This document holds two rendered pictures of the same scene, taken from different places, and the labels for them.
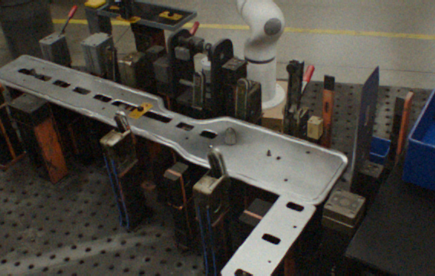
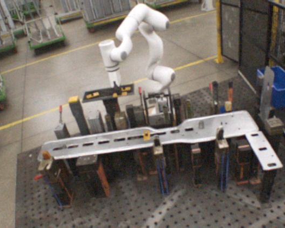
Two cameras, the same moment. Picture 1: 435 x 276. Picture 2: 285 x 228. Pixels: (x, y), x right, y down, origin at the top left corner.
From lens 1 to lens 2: 97 cm
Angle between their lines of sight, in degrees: 26
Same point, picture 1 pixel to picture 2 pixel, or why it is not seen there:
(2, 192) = (82, 217)
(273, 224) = (256, 144)
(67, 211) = (129, 204)
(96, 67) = (99, 128)
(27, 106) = (89, 160)
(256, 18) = (166, 75)
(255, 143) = (211, 122)
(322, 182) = (251, 122)
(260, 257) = (268, 156)
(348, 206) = (277, 122)
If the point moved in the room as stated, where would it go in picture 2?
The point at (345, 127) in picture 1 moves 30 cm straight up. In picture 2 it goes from (201, 110) to (200, 80)
